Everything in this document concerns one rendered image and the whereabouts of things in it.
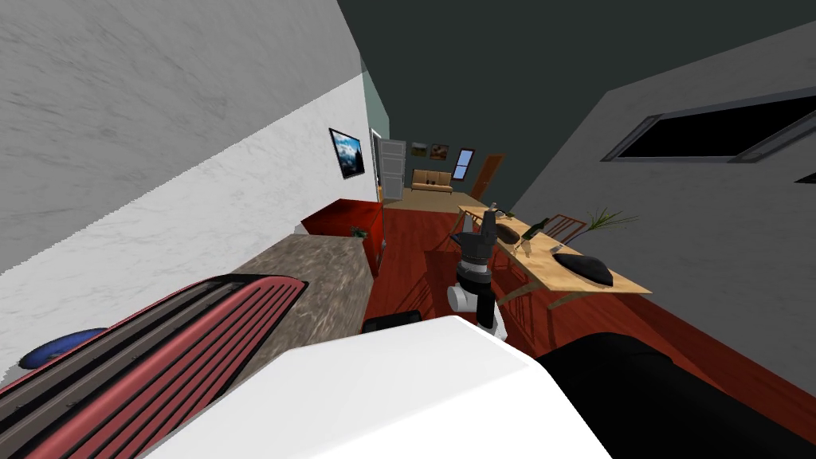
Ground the red ribbed dish rack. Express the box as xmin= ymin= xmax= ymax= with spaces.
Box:
xmin=0 ymin=273 xmax=311 ymax=459

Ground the blue plate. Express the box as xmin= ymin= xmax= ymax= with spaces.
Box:
xmin=18 ymin=328 xmax=109 ymax=371

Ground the black bowl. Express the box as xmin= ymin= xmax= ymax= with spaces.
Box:
xmin=551 ymin=252 xmax=615 ymax=288

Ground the green houseplant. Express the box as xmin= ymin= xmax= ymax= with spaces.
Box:
xmin=585 ymin=206 xmax=640 ymax=234

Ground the tan sofa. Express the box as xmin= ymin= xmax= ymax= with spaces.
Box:
xmin=410 ymin=168 xmax=454 ymax=194

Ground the large dark window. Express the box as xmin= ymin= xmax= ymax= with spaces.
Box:
xmin=601 ymin=87 xmax=816 ymax=165

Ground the light wooden table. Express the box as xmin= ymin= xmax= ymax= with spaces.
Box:
xmin=456 ymin=204 xmax=653 ymax=312

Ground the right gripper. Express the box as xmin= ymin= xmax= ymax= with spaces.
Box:
xmin=453 ymin=203 xmax=499 ymax=261

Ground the brown door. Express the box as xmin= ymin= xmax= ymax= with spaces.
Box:
xmin=469 ymin=153 xmax=506 ymax=202

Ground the framed mountain picture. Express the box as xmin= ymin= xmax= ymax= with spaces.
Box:
xmin=328 ymin=127 xmax=367 ymax=182

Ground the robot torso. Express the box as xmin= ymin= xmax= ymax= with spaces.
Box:
xmin=143 ymin=309 xmax=614 ymax=459

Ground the red cabinet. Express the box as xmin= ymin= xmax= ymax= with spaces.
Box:
xmin=300 ymin=198 xmax=386 ymax=278

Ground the white door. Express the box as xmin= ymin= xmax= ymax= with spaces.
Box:
xmin=376 ymin=138 xmax=408 ymax=202

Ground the small blue window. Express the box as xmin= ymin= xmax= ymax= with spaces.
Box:
xmin=453 ymin=147 xmax=477 ymax=182

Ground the dark green bottle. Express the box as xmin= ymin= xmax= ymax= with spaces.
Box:
xmin=519 ymin=217 xmax=551 ymax=243

